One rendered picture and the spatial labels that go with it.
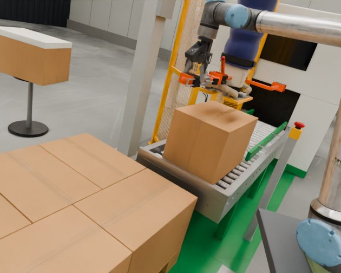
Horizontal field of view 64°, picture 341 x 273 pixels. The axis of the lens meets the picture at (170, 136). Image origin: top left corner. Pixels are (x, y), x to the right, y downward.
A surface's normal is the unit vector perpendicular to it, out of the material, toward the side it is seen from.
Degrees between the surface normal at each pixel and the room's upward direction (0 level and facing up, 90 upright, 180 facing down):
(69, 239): 0
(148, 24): 90
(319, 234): 99
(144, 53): 90
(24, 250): 0
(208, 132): 90
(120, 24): 90
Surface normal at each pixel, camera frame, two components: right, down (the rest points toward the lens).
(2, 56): -0.28, 0.31
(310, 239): -0.83, 0.18
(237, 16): 0.46, 0.46
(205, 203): -0.54, 0.20
